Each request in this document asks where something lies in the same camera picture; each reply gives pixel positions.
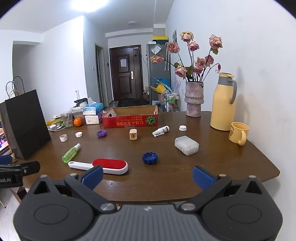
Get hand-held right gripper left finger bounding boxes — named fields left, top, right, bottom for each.
left=30, top=165, right=116, bottom=215

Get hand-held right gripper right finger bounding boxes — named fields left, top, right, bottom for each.
left=180, top=165, right=266, bottom=214

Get red and white lint brush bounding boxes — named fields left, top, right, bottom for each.
left=68, top=159, right=129, bottom=175

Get green spray bottle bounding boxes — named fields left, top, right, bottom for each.
left=62, top=143, right=81, bottom=163

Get translucent plastic swab box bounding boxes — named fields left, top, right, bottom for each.
left=174, top=136, right=199, bottom=156

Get blue ridged cap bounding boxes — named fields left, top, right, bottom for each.
left=142, top=152, right=159, bottom=164

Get white nasal spray bottle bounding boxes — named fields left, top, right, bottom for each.
left=152, top=126, right=170, bottom=137

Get red cardboard box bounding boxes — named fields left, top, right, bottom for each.
left=102, top=105, right=159, bottom=128

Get black paper bag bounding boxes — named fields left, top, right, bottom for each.
left=0, top=76, right=52, bottom=161

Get yellow bear mug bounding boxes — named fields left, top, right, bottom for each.
left=229, top=122, right=249, bottom=146

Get purple tissue pack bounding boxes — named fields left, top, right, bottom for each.
left=85, top=110, right=104, bottom=125

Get clear drinking glass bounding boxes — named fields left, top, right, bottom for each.
left=60, top=111, right=73, bottom=128

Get clear food container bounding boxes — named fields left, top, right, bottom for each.
left=71, top=107, right=84, bottom=119

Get blue tissue pack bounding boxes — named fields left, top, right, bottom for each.
left=83, top=97, right=104, bottom=115

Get yellow thermos jug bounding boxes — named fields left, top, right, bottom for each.
left=210, top=72, right=238, bottom=131

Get pink textured vase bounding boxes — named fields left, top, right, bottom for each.
left=184, top=81, right=205, bottom=117

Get blue yellow plastic items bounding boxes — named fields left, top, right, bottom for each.
left=150, top=77, right=173, bottom=94

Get dark brown door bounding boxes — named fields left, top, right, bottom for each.
left=109, top=45, right=144, bottom=102

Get dried pink rose bouquet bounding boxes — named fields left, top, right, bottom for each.
left=150, top=31, right=223, bottom=83

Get grey fridge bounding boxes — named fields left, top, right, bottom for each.
left=146, top=42, right=171, bottom=106

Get white folded umbrella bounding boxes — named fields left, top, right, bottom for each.
left=164, top=42, right=171, bottom=71

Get white charger with cable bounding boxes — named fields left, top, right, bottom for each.
left=48, top=123, right=66, bottom=132

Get wire rack trolley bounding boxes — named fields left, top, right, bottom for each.
left=163, top=91, right=180, bottom=112

